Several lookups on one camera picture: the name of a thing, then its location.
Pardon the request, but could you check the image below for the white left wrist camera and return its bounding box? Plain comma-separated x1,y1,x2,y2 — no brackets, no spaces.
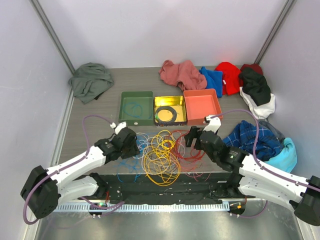
110,121,127,135

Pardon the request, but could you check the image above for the orange plastic tray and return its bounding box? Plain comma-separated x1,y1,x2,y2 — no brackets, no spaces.
183,88,222,126

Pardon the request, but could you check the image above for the yellow cable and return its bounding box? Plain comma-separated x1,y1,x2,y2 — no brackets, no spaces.
143,129,182,186

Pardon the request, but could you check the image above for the light blue cloth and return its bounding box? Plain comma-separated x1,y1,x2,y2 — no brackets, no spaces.
265,137,298,173

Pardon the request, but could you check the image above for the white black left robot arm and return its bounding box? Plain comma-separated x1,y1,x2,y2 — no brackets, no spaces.
20,127,140,220

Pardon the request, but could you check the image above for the pink cloth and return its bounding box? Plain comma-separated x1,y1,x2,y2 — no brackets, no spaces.
158,60,207,91

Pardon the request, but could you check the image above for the grey cable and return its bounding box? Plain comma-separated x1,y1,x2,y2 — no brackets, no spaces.
155,106,178,122

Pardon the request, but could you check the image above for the white cloth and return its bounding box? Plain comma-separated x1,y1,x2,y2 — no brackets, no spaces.
239,86,276,120

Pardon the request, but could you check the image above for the red cable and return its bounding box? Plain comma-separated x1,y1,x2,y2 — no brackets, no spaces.
170,128,212,181

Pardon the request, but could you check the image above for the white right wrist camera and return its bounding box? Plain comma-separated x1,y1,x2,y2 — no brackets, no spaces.
203,115,222,134

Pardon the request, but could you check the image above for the grey denim cloth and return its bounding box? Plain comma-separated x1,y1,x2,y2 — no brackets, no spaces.
258,120,286,142

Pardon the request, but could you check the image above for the grey green cloth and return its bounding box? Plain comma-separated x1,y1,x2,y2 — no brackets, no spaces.
68,62,115,105

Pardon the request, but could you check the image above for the black cloth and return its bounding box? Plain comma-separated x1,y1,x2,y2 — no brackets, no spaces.
239,67,271,106

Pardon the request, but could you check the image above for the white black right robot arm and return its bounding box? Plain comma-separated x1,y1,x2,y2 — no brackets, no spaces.
184,126,320,226

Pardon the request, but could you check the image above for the white slotted cable duct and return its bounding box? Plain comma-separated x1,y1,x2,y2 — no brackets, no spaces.
54,201,230,213

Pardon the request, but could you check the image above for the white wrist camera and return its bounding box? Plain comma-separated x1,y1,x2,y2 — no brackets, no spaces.
110,121,127,135
203,115,222,134

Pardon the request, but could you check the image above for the white cable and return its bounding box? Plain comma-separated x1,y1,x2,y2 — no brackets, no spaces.
134,132,176,176

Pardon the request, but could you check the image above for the blue plaid cloth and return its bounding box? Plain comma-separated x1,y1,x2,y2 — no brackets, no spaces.
222,120,284,162

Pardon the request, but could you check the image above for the green plastic tray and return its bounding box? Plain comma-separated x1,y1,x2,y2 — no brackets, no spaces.
118,91,154,126

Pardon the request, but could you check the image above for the dark red cloth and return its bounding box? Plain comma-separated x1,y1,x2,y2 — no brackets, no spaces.
240,63,264,75

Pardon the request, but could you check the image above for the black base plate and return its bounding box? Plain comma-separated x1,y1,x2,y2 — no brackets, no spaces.
86,172,245,205

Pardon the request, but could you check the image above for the yellow metal tin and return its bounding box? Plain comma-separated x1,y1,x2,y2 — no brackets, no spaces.
153,95,187,127

